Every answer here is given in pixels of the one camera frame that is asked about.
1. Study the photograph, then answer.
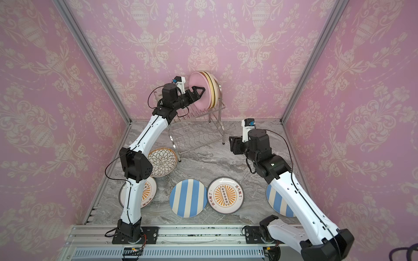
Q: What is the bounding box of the small circuit board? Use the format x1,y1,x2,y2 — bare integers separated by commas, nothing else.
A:
122,248,144,261

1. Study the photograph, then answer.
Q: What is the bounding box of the left aluminium corner post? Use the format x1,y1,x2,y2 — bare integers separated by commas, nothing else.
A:
53,0,132,125

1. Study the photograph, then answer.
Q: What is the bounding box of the blue striped plate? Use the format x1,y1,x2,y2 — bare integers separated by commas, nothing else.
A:
266,184,296,218
169,179,207,218

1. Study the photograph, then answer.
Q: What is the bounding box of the brown rim petal pattern plate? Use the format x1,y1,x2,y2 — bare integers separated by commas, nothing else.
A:
148,147,178,178

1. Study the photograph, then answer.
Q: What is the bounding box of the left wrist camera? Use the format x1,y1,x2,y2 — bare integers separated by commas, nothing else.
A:
173,76,186,94

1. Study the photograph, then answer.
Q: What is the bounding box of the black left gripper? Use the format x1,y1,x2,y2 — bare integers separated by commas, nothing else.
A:
170,86,203,111

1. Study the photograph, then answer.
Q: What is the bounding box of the right aluminium corner post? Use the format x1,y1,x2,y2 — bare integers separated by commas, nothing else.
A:
281,0,349,126

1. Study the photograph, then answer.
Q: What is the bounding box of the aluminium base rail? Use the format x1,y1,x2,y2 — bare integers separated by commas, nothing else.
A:
58,223,344,261

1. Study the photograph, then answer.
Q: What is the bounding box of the orange sunburst plate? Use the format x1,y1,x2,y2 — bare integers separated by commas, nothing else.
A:
207,177,244,215
119,177,157,208

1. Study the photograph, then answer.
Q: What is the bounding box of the yellow bear plate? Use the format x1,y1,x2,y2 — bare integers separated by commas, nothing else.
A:
202,71,217,109

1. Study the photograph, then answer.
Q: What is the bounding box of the cream beige plate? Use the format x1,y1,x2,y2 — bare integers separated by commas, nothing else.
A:
209,73,221,108

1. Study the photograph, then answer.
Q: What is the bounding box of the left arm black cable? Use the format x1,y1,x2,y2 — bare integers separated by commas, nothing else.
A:
104,85,164,229

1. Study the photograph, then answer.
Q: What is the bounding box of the pink bear plate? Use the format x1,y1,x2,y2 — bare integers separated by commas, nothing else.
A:
189,72,212,111

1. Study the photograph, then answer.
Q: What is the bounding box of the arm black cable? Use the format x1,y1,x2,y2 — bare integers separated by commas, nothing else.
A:
104,85,164,229
264,128,342,255

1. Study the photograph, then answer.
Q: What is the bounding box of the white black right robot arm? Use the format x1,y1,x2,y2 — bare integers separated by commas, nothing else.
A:
229,128,354,261

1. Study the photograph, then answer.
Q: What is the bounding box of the aluminium corner post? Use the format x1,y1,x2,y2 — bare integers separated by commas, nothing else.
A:
281,0,349,126
53,0,132,125

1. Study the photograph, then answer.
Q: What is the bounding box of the stainless steel dish rack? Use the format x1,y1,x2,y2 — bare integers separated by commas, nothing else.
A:
152,80,226,161

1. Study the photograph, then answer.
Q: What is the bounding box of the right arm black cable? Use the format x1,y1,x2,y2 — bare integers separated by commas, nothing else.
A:
264,128,342,255

